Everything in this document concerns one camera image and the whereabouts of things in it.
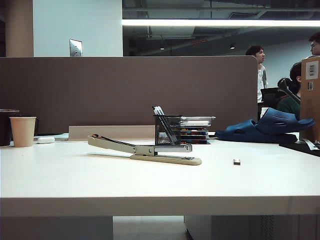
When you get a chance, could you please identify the beige long-reach stapler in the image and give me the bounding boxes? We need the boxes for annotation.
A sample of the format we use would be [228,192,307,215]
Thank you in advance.
[87,133,203,166]

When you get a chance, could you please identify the white pen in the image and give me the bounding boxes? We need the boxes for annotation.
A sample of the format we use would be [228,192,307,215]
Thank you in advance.
[156,105,179,145]
[152,106,176,145]

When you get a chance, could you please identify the black mesh pen holder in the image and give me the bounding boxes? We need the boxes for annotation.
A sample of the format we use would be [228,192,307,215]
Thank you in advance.
[154,114,182,146]

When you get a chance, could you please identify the colourful printed box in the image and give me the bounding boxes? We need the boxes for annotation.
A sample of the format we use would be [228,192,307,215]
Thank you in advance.
[180,139,211,146]
[180,131,210,140]
[180,126,210,133]

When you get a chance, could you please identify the clear plastic case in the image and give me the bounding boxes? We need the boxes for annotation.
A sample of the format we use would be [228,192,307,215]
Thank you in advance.
[180,115,216,128]

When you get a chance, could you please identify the brown desk partition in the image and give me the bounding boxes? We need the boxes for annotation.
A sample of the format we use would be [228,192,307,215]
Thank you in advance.
[0,56,259,141]

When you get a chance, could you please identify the blue rubber slipper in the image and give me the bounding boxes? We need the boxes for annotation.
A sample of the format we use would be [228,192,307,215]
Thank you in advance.
[214,119,297,144]
[254,108,316,136]

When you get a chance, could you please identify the white ceiling light strip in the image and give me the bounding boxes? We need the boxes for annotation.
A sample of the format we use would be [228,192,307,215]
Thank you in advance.
[121,19,320,28]

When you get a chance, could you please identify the standing person white shirt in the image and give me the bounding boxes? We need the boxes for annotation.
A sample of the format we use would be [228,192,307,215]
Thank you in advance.
[245,45,269,103]

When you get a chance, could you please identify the black monitor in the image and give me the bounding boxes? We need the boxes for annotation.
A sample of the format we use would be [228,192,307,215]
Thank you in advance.
[260,87,286,111]

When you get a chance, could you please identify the white eraser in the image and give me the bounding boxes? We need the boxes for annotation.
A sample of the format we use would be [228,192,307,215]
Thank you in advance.
[36,136,56,144]

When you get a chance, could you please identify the black chair headrest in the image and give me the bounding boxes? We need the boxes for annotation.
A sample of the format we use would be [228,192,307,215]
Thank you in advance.
[276,77,302,105]

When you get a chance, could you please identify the seated person green shirt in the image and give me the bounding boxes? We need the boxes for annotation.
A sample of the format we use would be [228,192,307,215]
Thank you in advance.
[276,61,303,121]

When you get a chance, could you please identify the tan paper cup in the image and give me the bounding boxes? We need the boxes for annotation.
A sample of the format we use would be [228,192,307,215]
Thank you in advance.
[9,116,37,148]

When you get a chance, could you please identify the black desk mat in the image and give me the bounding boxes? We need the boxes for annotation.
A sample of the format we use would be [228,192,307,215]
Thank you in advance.
[278,140,320,158]

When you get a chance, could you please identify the brown cardboard box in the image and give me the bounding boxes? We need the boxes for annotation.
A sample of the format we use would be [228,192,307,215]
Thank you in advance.
[299,56,320,142]

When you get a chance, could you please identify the dark round container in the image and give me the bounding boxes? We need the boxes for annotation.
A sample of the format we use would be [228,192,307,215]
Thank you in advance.
[0,108,21,147]

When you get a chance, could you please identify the person with glasses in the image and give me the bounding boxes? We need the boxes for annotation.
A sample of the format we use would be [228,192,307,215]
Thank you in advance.
[308,31,320,57]

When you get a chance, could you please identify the beige cable tray lid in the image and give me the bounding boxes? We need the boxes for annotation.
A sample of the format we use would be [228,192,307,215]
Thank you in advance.
[68,125,156,142]

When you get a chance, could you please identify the metal wall switch plate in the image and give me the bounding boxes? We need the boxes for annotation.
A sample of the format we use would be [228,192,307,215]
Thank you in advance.
[69,38,83,57]

